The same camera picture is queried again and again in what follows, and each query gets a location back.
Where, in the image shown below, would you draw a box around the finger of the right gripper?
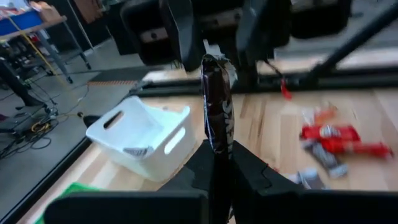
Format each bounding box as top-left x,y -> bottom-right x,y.
234,0 -> 275,62
158,0 -> 205,73

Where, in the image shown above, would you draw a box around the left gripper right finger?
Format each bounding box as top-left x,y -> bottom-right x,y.
231,139 -> 398,224

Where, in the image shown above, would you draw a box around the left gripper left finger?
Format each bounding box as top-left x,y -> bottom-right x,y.
43,139 -> 217,224

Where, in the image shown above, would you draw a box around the brown Hershey's candy bar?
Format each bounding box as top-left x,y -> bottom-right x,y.
300,139 -> 349,180
287,167 -> 329,191
200,53 -> 239,162

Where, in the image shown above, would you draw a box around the red KitKat candy bar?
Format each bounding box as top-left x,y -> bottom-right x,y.
299,124 -> 362,141
319,138 -> 395,160

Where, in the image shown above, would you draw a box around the green plastic mesh basket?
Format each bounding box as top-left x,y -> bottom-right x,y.
33,182 -> 102,224

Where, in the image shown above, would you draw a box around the black floor mat striped edge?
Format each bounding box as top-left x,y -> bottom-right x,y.
88,65 -> 162,86

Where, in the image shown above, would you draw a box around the cardboard box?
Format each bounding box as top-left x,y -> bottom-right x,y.
29,1 -> 62,23

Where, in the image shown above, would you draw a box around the orange gummy in clear wrapper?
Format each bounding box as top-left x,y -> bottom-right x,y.
302,103 -> 339,126

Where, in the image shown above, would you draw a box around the wooden side table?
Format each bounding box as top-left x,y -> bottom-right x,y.
0,15 -> 93,85

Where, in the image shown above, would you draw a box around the blue bin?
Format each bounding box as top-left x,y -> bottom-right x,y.
0,11 -> 44,37

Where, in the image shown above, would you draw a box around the red cable tie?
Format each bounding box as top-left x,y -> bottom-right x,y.
279,77 -> 294,101

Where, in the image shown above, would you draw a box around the white plastic bin with handles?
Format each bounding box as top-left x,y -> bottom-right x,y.
85,95 -> 197,184

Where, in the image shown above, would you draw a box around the black metal rig frame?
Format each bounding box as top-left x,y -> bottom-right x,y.
0,0 -> 398,224

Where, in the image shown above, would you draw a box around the tangled floor cables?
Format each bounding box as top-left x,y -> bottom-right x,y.
0,83 -> 91,161

